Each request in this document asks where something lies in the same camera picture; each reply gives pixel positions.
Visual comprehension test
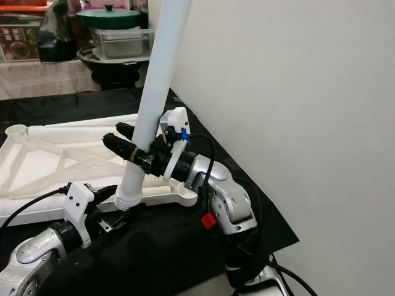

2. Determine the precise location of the brown printed carton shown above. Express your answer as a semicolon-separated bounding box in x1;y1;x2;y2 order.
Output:
0;23;41;62

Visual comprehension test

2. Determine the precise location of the clear plastic container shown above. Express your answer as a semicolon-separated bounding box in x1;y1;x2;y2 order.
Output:
89;28;155;60

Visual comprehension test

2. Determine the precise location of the black plastic bag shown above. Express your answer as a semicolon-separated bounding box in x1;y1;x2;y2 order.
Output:
37;0;81;62

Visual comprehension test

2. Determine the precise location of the translucent storage box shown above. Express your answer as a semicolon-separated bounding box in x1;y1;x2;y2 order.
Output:
0;60;99;99

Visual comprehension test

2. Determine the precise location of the dark printed flat box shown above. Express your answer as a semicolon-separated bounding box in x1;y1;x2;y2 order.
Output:
128;0;149;14

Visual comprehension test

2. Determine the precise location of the green pot with lid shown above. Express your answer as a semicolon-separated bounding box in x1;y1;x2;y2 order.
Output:
77;5;143;30

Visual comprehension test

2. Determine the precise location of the black round wok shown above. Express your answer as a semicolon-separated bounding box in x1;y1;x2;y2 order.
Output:
77;46;152;90

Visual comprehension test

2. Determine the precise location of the white plastic children table top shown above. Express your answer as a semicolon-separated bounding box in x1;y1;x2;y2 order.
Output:
0;118;198;226

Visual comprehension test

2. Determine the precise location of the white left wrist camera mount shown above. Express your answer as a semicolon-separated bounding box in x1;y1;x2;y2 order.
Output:
65;182;98;247

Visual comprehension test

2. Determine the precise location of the orange plastic tray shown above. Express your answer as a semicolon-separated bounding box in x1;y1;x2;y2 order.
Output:
0;5;56;16

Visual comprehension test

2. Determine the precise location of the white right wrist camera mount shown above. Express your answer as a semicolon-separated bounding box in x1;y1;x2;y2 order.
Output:
159;106;189;179

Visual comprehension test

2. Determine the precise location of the black plastic table cover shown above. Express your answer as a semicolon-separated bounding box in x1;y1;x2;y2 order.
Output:
0;86;300;296

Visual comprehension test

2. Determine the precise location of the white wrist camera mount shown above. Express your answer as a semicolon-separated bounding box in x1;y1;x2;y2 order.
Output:
65;182;98;247
159;106;189;179

